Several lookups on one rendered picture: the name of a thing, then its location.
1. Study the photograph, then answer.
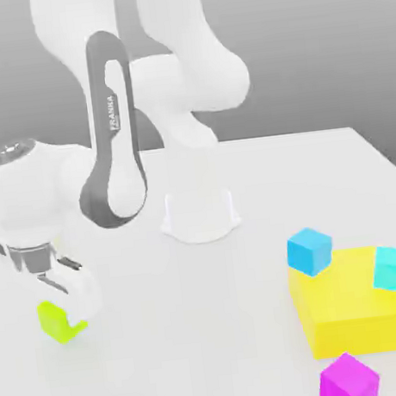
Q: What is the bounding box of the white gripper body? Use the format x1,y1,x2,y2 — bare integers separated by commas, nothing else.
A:
34,260,107,329

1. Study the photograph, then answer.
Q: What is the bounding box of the small lime green cube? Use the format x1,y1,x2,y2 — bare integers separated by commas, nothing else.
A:
34,295,91,348

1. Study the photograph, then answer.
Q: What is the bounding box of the small blue cube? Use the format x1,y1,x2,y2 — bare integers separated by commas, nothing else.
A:
283,224,337,280

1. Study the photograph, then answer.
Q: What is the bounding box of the small magenta cube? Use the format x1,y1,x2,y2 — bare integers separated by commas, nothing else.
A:
314,348,382,396

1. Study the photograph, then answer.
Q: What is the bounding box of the small cyan cube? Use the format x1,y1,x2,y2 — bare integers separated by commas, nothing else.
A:
368,243,396,296

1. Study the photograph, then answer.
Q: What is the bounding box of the large yellow box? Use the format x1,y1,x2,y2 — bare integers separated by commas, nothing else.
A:
284,242,396,363

